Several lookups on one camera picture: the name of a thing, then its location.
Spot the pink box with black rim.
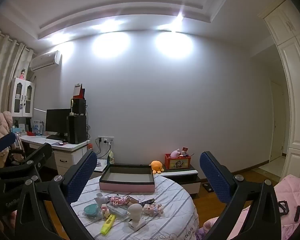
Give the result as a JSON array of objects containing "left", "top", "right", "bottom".
[{"left": 99, "top": 164, "right": 155, "bottom": 193}]

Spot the white glass-door cabinet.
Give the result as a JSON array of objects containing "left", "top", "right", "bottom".
[{"left": 10, "top": 77, "right": 35, "bottom": 117}]

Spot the blue and white box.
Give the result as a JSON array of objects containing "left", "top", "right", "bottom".
[{"left": 32, "top": 120, "right": 44, "bottom": 135}]

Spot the white striped quilt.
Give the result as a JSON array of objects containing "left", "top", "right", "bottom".
[{"left": 70, "top": 175, "right": 199, "bottom": 240}]

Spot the cream curtain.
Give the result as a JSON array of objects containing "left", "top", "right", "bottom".
[{"left": 0, "top": 25, "right": 34, "bottom": 120}]

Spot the black speaker box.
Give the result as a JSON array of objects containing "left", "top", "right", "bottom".
[{"left": 74, "top": 99, "right": 87, "bottom": 115}]

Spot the white hair dryer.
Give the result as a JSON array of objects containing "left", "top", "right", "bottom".
[{"left": 127, "top": 203, "right": 147, "bottom": 231}]

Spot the black office chair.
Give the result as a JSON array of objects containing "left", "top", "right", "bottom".
[{"left": 5, "top": 147, "right": 27, "bottom": 167}]

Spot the white desk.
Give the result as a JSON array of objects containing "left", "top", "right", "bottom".
[{"left": 19, "top": 135, "right": 91, "bottom": 175}]

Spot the white wardrobe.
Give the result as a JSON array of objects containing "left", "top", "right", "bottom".
[{"left": 259, "top": 0, "right": 300, "bottom": 180}]

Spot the pink block toy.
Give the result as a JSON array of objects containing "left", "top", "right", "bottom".
[{"left": 109, "top": 195, "right": 127, "bottom": 205}]

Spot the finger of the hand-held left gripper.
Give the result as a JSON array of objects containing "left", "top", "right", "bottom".
[
  {"left": 0, "top": 142, "right": 53, "bottom": 183},
  {"left": 0, "top": 132, "right": 17, "bottom": 154}
]

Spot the orange octopus plush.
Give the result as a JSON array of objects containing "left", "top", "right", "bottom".
[{"left": 150, "top": 160, "right": 165, "bottom": 175}]

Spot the clear plastic box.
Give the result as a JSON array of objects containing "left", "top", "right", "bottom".
[{"left": 107, "top": 202, "right": 128, "bottom": 216}]

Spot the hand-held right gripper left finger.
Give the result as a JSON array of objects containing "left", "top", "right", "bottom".
[{"left": 15, "top": 150, "right": 98, "bottom": 240}]

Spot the red and white carton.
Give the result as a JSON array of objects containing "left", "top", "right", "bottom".
[{"left": 72, "top": 83, "right": 86, "bottom": 100}]

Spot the yellow highlighter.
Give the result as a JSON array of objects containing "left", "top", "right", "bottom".
[{"left": 101, "top": 214, "right": 116, "bottom": 235}]

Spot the black computer tower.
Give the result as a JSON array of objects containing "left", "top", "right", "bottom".
[{"left": 67, "top": 115, "right": 87, "bottom": 144}]

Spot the pink blanket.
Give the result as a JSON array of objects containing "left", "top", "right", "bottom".
[{"left": 197, "top": 174, "right": 300, "bottom": 240}]

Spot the white door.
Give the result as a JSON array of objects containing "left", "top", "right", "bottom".
[{"left": 269, "top": 80, "right": 284, "bottom": 162}]

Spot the white air conditioner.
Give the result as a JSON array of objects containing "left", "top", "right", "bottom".
[{"left": 29, "top": 51, "right": 62, "bottom": 71}]

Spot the low black and white cabinet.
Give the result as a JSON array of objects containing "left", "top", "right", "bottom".
[{"left": 162, "top": 166, "right": 202, "bottom": 195}]

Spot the black keyboard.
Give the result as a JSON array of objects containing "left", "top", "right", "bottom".
[{"left": 46, "top": 135, "right": 67, "bottom": 142}]

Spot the pink down jacket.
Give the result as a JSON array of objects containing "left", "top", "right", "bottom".
[{"left": 0, "top": 111, "right": 23, "bottom": 168}]

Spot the red toy box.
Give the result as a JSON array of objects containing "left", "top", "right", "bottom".
[{"left": 164, "top": 154, "right": 192, "bottom": 170}]

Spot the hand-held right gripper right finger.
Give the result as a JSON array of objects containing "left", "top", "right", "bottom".
[{"left": 199, "top": 151, "right": 282, "bottom": 240}]

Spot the black computer monitor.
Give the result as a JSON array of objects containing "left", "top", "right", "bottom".
[{"left": 45, "top": 108, "right": 70, "bottom": 140}]

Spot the black clip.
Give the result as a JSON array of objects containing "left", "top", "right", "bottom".
[{"left": 277, "top": 200, "right": 290, "bottom": 215}]

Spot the pink bear figurine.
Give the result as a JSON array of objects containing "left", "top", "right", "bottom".
[{"left": 142, "top": 203, "right": 164, "bottom": 215}]

